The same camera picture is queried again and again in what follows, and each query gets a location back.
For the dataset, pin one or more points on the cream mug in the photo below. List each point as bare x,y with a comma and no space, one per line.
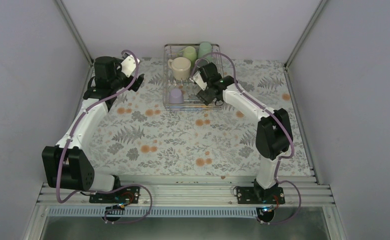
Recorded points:
180,68

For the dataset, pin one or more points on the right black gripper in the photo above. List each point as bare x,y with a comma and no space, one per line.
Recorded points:
206,98

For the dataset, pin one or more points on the wire dish rack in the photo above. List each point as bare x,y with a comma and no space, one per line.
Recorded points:
187,87

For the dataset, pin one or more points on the floral table mat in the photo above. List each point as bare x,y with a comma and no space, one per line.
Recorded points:
140,137

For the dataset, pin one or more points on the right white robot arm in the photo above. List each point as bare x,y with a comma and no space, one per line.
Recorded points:
273,132

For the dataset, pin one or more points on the mint green tumbler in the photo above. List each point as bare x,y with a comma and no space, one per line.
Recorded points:
203,49

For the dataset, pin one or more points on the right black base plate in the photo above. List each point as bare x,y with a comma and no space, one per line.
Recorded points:
255,195

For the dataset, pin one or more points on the lilac cup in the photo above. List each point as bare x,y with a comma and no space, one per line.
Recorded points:
176,96

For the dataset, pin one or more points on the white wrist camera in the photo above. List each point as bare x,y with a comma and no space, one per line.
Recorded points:
197,79
128,65

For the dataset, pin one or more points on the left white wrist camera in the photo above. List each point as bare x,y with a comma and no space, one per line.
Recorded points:
128,65

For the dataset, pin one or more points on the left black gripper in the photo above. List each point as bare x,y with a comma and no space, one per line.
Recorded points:
135,87

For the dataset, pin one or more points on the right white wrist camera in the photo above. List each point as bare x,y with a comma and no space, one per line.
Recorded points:
197,79

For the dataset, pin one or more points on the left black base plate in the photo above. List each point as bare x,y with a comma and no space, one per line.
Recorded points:
128,195

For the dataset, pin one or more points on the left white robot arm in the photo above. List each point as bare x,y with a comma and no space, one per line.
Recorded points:
66,164

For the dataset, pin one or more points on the aluminium rail frame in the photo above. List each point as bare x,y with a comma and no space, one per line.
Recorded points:
191,208

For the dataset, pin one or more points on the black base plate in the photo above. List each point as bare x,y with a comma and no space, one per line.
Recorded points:
255,195
128,195

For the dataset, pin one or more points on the light green cup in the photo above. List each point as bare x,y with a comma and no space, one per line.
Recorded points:
190,53

